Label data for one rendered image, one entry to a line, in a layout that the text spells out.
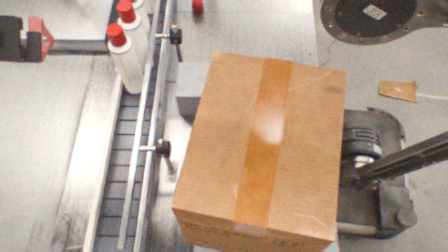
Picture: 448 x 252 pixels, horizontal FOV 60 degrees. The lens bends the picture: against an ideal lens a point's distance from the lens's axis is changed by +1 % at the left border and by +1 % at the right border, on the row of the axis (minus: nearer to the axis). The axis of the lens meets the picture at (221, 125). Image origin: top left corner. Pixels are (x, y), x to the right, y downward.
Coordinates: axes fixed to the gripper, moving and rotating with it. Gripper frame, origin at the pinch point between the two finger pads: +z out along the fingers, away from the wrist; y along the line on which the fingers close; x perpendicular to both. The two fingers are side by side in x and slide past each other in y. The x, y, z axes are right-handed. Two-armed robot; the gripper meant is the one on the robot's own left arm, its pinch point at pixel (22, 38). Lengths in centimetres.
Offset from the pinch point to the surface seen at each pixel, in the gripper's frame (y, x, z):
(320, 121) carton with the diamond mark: -51, 10, 0
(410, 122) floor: -115, 30, 130
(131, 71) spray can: -11.7, 5.8, 21.5
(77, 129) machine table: 3.6, 21.5, 26.8
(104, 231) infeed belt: -11.2, 37.7, 7.4
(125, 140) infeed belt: -10.8, 21.6, 20.5
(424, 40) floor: -129, -11, 163
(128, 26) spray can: -11.4, -3.9, 20.1
